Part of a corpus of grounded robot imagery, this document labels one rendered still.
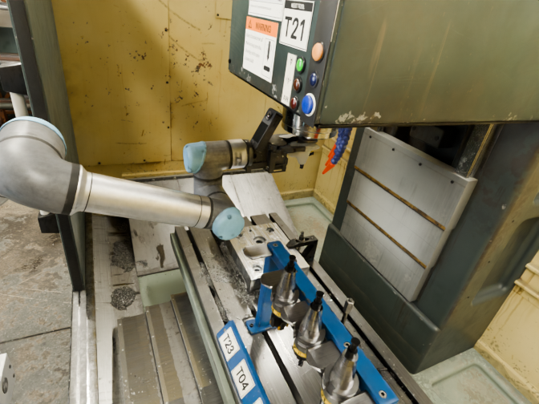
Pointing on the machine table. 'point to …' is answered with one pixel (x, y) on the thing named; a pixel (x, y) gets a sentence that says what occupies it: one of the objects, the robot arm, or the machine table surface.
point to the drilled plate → (252, 276)
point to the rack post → (261, 324)
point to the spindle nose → (291, 122)
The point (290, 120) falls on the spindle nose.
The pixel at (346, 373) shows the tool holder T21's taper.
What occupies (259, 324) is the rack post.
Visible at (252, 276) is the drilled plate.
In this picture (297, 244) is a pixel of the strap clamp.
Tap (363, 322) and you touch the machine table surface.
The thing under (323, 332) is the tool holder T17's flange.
